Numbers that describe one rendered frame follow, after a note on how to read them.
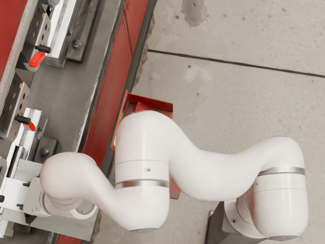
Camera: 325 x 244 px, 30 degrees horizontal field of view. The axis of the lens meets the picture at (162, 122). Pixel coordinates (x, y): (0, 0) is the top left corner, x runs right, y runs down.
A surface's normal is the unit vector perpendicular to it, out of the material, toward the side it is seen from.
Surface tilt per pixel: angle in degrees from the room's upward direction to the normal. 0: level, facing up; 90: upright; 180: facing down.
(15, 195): 0
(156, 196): 35
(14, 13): 90
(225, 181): 44
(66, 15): 0
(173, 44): 0
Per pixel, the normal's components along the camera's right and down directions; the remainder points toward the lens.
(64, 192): -0.21, 0.77
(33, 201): -0.75, -0.34
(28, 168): -0.01, -0.25
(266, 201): -0.68, -0.17
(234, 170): 0.63, -0.32
